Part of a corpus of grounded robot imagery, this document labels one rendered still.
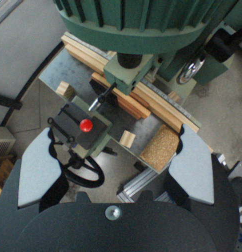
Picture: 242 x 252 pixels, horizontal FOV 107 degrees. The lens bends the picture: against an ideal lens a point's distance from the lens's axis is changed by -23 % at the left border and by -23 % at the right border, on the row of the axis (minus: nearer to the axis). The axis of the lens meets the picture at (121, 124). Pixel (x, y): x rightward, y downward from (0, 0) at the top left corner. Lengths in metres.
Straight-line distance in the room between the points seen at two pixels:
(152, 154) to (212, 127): 1.40
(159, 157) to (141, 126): 0.11
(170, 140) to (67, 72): 0.45
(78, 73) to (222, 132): 1.72
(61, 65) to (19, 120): 1.45
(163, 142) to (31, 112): 1.63
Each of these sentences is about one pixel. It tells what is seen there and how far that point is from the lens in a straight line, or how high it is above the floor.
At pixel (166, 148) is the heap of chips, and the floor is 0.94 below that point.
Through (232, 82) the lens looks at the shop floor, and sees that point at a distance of 2.19.
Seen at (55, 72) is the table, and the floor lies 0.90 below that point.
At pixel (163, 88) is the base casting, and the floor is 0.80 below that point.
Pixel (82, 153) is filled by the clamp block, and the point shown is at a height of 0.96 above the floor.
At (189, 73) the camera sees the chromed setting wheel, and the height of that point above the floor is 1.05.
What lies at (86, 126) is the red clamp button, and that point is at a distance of 0.28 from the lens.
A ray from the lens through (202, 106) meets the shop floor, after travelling 1.67.
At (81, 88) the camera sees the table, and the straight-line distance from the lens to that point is 0.45.
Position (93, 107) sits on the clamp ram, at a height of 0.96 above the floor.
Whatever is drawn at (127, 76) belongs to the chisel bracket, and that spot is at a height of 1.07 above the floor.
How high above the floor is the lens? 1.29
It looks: 85 degrees down
